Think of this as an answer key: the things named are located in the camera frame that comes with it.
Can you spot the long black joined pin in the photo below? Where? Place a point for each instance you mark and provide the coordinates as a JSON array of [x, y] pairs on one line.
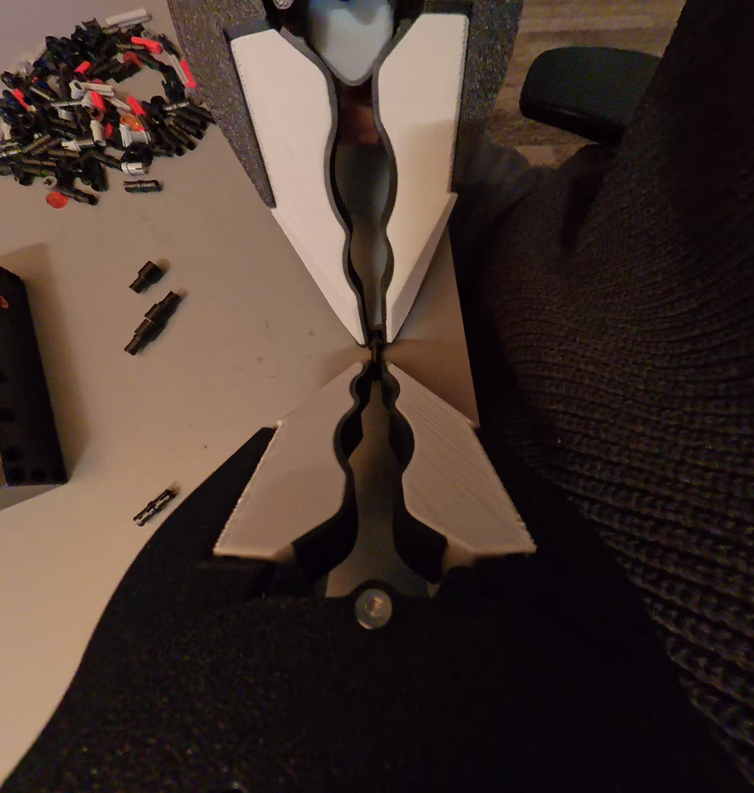
[[153, 322]]

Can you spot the black ridged pin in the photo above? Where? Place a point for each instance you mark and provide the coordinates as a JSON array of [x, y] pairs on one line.
[[155, 507], [142, 185]]

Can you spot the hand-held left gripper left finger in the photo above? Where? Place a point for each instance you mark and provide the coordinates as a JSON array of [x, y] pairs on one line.
[[277, 489]]

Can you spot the black perforated plastic block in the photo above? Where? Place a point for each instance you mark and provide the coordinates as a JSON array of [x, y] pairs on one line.
[[17, 372]]

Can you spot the black chair armrest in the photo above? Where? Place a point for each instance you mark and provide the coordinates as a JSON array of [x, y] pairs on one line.
[[587, 87]]

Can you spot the short black stubby pin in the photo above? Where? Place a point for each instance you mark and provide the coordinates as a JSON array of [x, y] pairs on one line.
[[147, 277]]

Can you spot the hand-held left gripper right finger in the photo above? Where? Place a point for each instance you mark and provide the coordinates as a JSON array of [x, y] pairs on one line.
[[470, 489]]

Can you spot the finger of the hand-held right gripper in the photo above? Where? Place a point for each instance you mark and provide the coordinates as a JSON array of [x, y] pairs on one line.
[[290, 136], [420, 124]]

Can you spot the small black bolt pin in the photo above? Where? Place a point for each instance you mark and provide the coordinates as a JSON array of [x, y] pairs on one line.
[[374, 339]]

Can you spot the pile of small plastic pins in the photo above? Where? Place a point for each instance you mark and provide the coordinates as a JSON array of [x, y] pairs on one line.
[[85, 111]]

